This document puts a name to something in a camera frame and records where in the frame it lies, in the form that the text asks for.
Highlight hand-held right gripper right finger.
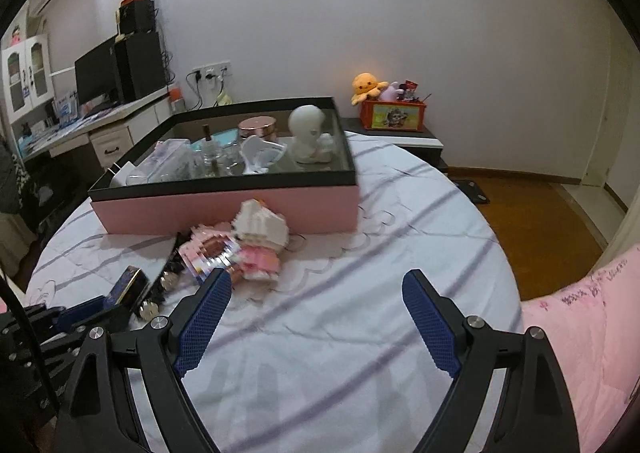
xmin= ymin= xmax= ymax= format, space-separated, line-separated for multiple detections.
xmin=402 ymin=268 xmax=583 ymax=453

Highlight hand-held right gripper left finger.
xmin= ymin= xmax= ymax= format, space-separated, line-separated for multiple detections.
xmin=52 ymin=268 xmax=233 ymax=453

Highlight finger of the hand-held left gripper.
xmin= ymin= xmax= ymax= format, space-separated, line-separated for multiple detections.
xmin=58 ymin=297 xmax=139 ymax=335

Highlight pink box with black rim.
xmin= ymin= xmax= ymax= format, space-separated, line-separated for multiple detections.
xmin=87 ymin=96 xmax=361 ymax=235

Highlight white charger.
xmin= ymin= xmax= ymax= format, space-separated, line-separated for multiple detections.
xmin=111 ymin=160 xmax=146 ymax=186

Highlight clear plastic box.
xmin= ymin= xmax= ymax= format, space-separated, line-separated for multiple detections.
xmin=145 ymin=138 xmax=196 ymax=179

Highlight glass bottle with brown cap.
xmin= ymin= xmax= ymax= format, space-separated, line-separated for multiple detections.
xmin=200 ymin=124 xmax=223 ymax=176

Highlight teal plastic container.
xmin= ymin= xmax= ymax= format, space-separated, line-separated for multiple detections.
xmin=190 ymin=129 xmax=241 ymax=151

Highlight rose gold lid jar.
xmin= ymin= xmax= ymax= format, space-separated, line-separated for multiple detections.
xmin=237 ymin=116 xmax=278 ymax=144

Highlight white head figurine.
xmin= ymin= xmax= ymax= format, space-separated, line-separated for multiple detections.
xmin=287 ymin=104 xmax=335 ymax=164

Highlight striped white tablecloth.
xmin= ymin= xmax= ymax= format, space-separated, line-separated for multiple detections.
xmin=25 ymin=130 xmax=523 ymax=453

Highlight brick cat figure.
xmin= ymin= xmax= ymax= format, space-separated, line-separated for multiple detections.
xmin=231 ymin=200 xmax=291 ymax=289

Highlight black office chair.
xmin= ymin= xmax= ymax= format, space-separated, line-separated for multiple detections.
xmin=20 ymin=153 xmax=86 ymax=234

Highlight black floor object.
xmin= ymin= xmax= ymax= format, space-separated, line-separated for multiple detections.
xmin=450 ymin=177 xmax=488 ymax=204

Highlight pink blanket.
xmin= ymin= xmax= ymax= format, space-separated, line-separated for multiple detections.
xmin=520 ymin=243 xmax=640 ymax=439

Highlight leopard print garment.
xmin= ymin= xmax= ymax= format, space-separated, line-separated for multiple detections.
xmin=0 ymin=138 xmax=31 ymax=214

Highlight white desk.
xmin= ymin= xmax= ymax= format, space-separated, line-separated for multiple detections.
xmin=15 ymin=83 xmax=176 ymax=174

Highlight red toy box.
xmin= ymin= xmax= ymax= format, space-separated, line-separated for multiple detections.
xmin=360 ymin=98 xmax=427 ymax=133

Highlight low dark top cabinet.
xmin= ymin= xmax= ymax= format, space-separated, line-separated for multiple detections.
xmin=340 ymin=117 xmax=446 ymax=169

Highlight black computer monitor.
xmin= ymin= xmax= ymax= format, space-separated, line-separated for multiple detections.
xmin=74 ymin=36 xmax=121 ymax=106

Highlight orange octopus plush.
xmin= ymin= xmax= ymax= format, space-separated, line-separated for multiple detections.
xmin=351 ymin=72 xmax=388 ymax=106

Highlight white glass door cabinet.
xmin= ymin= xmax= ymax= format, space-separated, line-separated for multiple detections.
xmin=0 ymin=33 xmax=55 ymax=124

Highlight black computer tower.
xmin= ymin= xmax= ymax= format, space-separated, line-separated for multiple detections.
xmin=114 ymin=30 xmax=167 ymax=103

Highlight cream door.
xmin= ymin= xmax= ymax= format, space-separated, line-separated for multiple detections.
xmin=582 ymin=28 xmax=633 ymax=214

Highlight black cable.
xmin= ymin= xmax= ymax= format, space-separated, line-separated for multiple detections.
xmin=0 ymin=278 xmax=56 ymax=414

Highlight white wall socket strip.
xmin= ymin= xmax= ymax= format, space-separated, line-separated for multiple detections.
xmin=191 ymin=62 xmax=232 ymax=79

